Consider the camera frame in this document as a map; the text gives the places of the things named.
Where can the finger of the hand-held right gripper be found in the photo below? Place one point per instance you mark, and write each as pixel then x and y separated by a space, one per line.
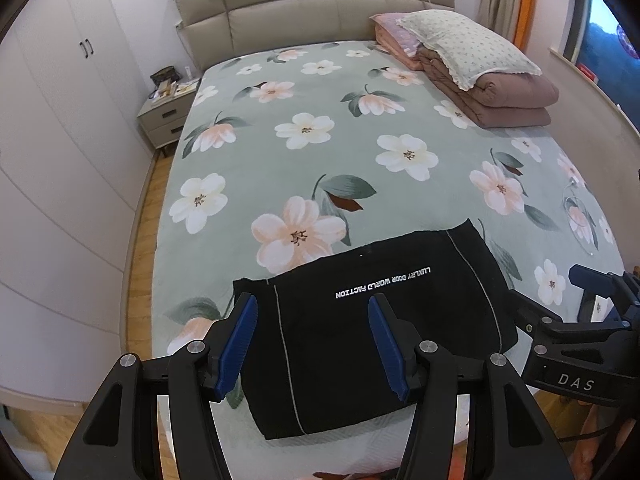
pixel 590 280
pixel 537 312

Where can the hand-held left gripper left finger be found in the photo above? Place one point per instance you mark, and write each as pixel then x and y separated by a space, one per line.
pixel 239 340

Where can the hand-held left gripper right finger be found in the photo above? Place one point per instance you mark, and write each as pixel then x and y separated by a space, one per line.
pixel 390 345

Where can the black hoodie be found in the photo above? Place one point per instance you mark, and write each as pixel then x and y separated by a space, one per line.
pixel 350 340

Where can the clear plastic hanger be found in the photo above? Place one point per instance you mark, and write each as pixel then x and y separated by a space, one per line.
pixel 580 215

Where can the bed with floral sheet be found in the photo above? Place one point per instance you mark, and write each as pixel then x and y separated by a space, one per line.
pixel 425 200

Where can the folded brown quilt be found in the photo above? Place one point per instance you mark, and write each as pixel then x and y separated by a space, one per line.
pixel 510 100

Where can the small red box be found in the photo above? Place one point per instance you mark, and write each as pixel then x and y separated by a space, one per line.
pixel 587 72

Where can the grey nightstand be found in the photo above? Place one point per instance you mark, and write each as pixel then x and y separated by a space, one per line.
pixel 165 120

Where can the window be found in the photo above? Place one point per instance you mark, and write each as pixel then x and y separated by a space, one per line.
pixel 610 35

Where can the white dotted pillow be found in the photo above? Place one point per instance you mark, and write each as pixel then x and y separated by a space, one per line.
pixel 470 45

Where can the white wardrobe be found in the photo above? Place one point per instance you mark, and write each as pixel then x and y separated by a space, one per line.
pixel 60 135

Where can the pink pillow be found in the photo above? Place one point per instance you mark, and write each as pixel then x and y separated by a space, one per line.
pixel 390 30

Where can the beige padded headboard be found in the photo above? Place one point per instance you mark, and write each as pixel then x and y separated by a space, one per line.
pixel 325 15

